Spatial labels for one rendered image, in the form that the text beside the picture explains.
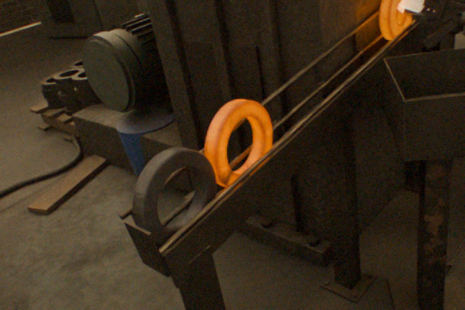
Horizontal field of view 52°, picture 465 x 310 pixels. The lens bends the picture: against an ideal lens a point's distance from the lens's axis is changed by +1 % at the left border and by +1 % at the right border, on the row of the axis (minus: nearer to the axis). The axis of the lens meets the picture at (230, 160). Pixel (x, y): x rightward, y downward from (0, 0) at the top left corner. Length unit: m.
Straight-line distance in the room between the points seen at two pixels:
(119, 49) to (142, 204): 1.43
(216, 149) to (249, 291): 0.79
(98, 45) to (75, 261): 0.95
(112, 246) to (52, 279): 0.24
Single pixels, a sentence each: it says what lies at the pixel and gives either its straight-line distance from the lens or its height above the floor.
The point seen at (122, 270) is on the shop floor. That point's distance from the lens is 1.83.
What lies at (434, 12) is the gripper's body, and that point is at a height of 0.75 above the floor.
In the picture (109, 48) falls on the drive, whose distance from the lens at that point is 2.20.
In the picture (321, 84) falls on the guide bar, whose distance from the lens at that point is 1.27.
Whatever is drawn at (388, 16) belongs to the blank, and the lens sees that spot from 1.45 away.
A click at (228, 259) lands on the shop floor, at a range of 1.73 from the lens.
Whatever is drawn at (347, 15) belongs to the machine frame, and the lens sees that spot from 1.38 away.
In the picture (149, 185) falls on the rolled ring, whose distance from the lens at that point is 0.81.
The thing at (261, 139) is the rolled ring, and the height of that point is 0.66.
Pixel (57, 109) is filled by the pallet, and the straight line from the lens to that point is 3.18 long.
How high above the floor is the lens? 1.12
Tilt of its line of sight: 29 degrees down
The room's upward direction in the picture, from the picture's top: 11 degrees counter-clockwise
